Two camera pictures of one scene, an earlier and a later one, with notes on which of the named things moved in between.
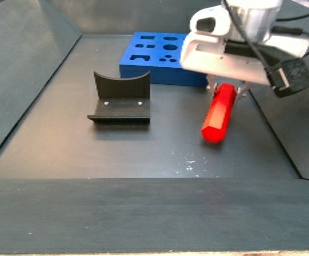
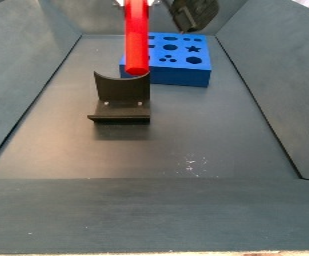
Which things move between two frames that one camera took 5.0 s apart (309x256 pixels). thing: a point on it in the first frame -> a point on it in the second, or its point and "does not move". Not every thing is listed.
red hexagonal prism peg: (215, 125) -> (136, 41)
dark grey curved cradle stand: (123, 100) does not move
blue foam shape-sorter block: (152, 55) does not move
